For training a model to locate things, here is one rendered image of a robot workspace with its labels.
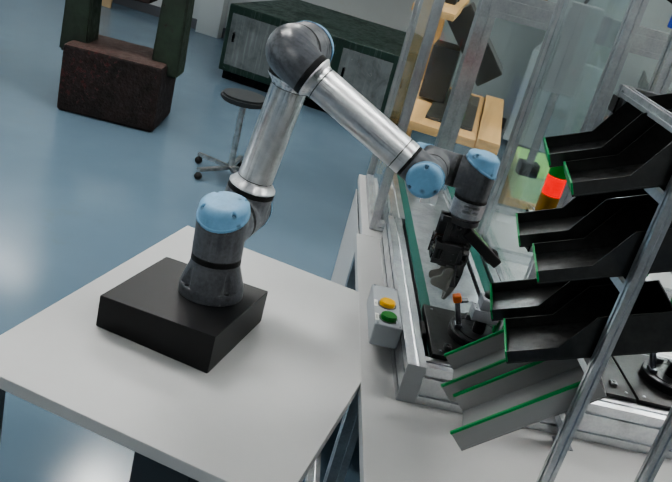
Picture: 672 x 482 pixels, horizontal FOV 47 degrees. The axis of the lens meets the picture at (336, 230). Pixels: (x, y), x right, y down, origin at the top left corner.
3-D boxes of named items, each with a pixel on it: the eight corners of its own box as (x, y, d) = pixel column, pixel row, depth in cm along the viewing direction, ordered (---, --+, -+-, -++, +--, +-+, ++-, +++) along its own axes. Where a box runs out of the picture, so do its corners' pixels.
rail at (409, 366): (395, 400, 176) (408, 360, 172) (379, 242, 258) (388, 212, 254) (418, 405, 177) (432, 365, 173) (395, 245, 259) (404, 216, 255)
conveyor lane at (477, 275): (419, 393, 181) (432, 357, 178) (397, 246, 259) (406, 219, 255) (536, 418, 184) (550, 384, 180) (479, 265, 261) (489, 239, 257)
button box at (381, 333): (368, 344, 188) (375, 322, 186) (366, 302, 207) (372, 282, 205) (396, 350, 189) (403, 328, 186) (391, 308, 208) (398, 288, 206)
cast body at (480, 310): (471, 320, 185) (480, 294, 182) (468, 311, 189) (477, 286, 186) (504, 328, 186) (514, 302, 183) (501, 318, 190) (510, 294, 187)
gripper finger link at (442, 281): (423, 294, 185) (435, 259, 181) (447, 299, 185) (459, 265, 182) (424, 300, 182) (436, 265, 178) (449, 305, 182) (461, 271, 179)
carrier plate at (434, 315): (430, 360, 178) (433, 353, 177) (421, 310, 200) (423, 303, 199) (530, 383, 180) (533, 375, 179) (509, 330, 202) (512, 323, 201)
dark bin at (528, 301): (491, 321, 150) (486, 286, 148) (491, 293, 162) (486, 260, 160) (645, 308, 144) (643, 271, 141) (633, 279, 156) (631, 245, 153)
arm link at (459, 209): (483, 197, 179) (489, 210, 172) (477, 215, 181) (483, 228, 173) (452, 189, 179) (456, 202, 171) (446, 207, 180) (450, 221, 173)
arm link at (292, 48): (272, 13, 155) (457, 174, 156) (289, 11, 166) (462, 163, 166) (239, 58, 160) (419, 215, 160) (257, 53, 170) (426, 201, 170)
